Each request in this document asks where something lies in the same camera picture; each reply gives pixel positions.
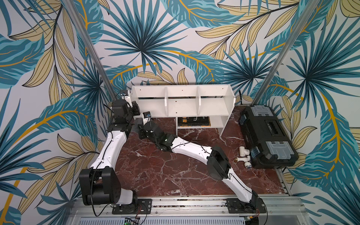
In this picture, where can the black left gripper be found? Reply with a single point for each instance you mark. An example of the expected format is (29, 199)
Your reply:
(135, 107)

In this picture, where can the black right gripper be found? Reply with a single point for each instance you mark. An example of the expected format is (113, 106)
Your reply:
(144, 131)

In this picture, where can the grey green cleaning cloth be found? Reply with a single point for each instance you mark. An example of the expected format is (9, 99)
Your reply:
(137, 127)

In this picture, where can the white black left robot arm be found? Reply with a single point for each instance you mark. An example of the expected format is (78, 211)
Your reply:
(99, 183)

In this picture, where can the white wooden bookshelf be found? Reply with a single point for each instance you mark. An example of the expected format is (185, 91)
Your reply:
(215, 101)

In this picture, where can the black yellow tool tray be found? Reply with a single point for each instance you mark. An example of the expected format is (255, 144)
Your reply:
(194, 122)

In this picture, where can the white pvc pipe fitting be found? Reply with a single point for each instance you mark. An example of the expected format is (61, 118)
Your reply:
(244, 157)

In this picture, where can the black plastic toolbox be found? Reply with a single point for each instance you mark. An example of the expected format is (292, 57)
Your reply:
(266, 139)

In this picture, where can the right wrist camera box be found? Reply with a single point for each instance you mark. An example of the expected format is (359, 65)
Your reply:
(147, 115)

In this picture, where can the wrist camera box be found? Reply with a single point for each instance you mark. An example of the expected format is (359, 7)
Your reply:
(124, 94)
(147, 115)

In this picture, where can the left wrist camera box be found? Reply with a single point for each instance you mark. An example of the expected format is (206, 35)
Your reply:
(124, 94)

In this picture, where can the left aluminium frame post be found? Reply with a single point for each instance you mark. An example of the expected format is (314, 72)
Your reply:
(76, 19)

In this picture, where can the aluminium frame post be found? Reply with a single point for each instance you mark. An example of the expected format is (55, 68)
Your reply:
(299, 26)
(76, 19)

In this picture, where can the right aluminium frame post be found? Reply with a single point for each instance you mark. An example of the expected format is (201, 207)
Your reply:
(299, 26)

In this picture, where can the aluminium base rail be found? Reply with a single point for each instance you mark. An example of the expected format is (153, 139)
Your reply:
(198, 210)

